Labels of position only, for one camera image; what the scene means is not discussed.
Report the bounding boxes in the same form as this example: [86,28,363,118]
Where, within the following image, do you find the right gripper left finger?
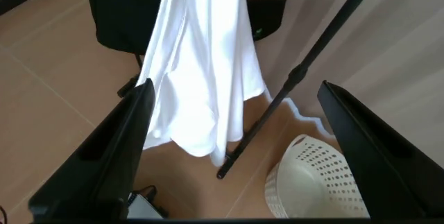
[28,77,156,220]

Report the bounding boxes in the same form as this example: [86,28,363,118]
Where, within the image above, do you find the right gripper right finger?
[317,80,444,218]

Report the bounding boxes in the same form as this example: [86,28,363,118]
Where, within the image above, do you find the white garment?
[137,0,268,168]

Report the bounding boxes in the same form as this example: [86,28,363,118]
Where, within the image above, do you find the black shorts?
[83,0,292,55]

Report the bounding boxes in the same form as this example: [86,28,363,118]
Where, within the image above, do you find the white laundry basket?
[264,133,370,219]

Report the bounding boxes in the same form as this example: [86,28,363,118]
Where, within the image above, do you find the black clothes rack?
[117,0,386,180]

